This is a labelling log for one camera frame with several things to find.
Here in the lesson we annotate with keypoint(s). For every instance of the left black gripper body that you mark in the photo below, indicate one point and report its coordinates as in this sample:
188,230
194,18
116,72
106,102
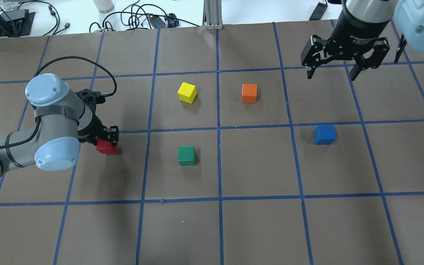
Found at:
93,128

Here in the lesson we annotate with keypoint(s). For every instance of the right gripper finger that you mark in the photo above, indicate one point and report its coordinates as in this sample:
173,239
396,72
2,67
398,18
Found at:
371,57
314,54

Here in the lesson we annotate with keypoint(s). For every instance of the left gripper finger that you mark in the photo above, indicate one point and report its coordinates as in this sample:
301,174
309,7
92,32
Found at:
111,134

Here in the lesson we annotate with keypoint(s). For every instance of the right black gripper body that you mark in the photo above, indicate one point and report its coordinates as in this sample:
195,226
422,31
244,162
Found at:
359,35

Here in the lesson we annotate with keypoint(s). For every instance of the red block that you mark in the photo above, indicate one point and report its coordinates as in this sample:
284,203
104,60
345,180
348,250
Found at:
106,147

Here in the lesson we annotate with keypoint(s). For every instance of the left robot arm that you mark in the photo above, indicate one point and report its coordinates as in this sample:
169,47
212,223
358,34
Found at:
62,119

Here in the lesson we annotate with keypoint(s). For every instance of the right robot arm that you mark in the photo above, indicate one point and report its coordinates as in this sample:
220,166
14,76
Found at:
408,15

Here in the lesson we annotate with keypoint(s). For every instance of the green block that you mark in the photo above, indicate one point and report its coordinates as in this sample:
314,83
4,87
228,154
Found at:
186,156

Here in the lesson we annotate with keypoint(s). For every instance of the orange block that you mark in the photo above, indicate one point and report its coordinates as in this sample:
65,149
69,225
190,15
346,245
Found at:
249,93

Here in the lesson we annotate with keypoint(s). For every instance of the blue block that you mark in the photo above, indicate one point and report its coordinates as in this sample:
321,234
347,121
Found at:
324,134

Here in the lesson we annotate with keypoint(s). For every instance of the yellow block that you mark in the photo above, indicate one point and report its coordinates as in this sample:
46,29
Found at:
187,92

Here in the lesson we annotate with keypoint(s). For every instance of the black power adapter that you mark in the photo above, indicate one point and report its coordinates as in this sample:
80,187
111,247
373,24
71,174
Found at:
156,22

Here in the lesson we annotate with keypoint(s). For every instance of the black monitor stand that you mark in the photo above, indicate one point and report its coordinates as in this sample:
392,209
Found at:
14,24

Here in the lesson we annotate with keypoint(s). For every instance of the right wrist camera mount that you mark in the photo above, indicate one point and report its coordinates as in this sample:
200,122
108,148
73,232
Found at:
400,49

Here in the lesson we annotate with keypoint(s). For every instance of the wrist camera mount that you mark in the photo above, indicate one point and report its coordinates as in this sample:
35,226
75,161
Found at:
400,49
91,99

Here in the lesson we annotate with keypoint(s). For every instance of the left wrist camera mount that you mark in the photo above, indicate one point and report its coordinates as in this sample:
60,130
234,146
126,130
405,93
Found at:
91,99

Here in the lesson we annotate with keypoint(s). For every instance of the aluminium frame post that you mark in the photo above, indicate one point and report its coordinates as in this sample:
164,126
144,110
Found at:
212,15

